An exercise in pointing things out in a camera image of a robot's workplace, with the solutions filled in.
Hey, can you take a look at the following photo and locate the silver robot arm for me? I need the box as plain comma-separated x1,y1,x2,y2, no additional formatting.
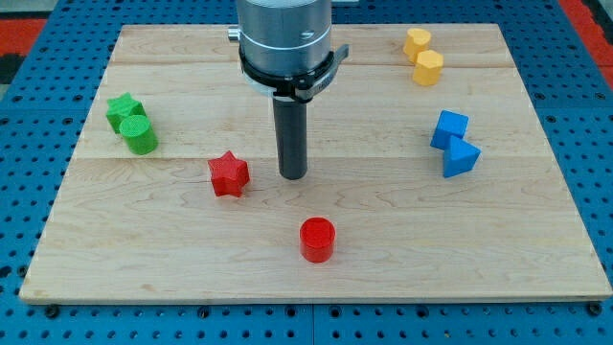
236,0,334,103

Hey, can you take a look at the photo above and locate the red star block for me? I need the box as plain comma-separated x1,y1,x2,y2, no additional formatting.
207,150,250,197

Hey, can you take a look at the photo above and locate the green star block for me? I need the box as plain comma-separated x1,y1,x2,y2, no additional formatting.
105,92,146,133

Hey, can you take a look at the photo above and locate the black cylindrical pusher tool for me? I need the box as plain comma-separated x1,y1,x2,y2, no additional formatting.
273,99,307,180

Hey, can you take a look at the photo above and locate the red cylinder block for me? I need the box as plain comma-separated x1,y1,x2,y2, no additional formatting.
299,217,336,264

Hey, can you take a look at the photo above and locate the wooden board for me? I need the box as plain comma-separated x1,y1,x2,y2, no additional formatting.
20,24,612,305

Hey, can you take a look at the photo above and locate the blue cube block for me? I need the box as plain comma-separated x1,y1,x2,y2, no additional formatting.
430,110,469,150

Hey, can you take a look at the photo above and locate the blue triangle block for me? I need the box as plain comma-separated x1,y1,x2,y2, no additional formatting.
443,136,482,178

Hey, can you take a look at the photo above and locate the yellow hexagon block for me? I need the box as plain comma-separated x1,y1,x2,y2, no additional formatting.
412,50,444,86

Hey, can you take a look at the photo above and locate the yellow heart block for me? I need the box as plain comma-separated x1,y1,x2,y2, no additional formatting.
402,28,432,63

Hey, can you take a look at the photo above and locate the green cylinder block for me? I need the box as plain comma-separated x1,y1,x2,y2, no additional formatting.
119,115,158,155

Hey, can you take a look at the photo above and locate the black clamp ring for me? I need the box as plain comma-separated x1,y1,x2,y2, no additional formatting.
238,43,351,104

